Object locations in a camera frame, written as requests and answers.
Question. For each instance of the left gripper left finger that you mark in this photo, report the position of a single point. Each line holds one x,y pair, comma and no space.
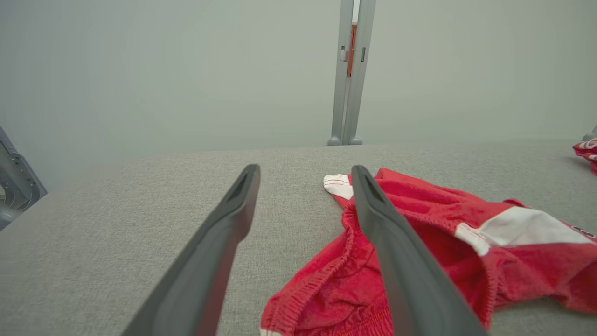
196,289

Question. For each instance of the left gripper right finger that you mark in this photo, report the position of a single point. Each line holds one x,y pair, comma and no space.
415,289

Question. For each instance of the red and white shorts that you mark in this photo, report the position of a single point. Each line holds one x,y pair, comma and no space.
513,270

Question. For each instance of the red white striped garment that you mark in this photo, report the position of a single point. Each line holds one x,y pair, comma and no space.
587,151

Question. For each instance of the narrow orange strip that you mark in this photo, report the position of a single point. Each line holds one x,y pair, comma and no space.
351,51

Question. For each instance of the grey metal partition post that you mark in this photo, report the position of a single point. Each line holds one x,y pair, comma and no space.
338,107

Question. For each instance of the grey metal bracket at left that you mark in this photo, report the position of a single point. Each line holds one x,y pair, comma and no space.
18,182

